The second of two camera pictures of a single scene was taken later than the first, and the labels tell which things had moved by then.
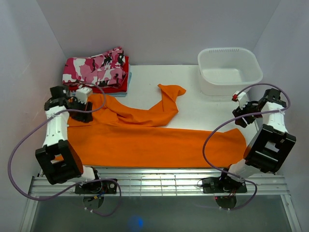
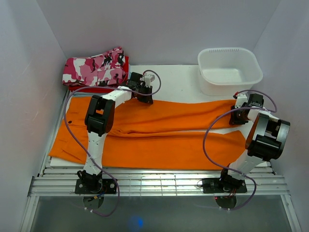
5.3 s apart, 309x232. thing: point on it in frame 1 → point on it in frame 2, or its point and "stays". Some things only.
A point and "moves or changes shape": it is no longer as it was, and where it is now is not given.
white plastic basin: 224,71 stays
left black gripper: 86,117 → 147,99
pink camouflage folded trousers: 106,69 stays
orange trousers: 106,140 moves or changes shape
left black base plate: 103,186 stays
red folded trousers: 104,89 stays
